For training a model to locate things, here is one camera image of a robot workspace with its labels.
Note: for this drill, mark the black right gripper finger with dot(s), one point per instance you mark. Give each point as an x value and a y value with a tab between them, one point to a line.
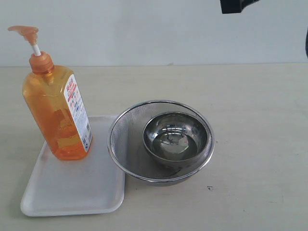
235	6

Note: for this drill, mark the orange dish soap pump bottle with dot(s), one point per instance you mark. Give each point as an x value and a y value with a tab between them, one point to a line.
54	100

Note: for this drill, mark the small stainless steel bowl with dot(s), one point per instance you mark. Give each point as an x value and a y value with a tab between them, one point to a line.
175	138

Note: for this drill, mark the steel mesh strainer basket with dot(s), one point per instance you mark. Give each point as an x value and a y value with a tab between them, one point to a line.
126	148

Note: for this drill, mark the white rectangular plastic tray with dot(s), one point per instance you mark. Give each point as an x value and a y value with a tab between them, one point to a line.
92	185

